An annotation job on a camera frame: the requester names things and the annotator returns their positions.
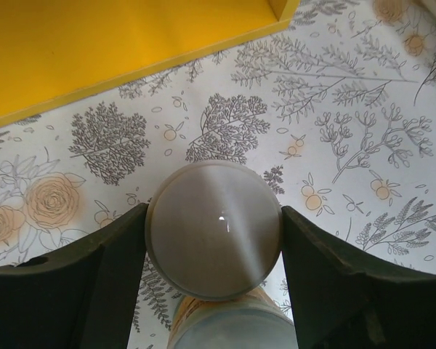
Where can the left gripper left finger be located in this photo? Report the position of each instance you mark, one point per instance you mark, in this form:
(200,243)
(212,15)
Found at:
(82,295)

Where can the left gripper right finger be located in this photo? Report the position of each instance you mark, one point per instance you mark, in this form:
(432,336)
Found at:
(343,297)

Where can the lidded can white lid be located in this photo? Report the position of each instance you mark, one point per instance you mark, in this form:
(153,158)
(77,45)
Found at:
(213,230)

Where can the lidded can yellow label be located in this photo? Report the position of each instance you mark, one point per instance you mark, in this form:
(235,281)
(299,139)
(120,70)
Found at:
(250,321)

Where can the yellow wooden shelf cabinet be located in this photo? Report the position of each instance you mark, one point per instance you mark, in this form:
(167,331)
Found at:
(57,52)

